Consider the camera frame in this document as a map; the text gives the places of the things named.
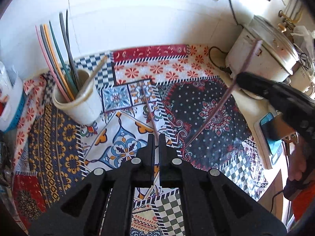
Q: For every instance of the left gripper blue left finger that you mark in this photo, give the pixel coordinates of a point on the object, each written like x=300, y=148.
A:
x=144, y=176

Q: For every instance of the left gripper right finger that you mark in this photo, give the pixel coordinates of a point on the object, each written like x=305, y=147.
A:
x=169, y=175

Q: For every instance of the white ceramic utensil cup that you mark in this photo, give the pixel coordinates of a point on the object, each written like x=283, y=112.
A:
x=84, y=110

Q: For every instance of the dark green chopstick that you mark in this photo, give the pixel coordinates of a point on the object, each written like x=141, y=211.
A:
x=67, y=45

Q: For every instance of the orange wooden chopstick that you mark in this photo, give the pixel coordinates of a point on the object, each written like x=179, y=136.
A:
x=60, y=60

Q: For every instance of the grey translucent chopstick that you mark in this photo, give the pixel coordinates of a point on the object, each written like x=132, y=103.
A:
x=64, y=88

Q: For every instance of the person's right hand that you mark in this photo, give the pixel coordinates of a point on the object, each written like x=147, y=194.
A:
x=297, y=161

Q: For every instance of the white rice cooker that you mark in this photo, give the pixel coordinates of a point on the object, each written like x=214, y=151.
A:
x=275, y=58

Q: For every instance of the colourful patchwork table mat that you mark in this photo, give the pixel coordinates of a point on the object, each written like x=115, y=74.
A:
x=181, y=92

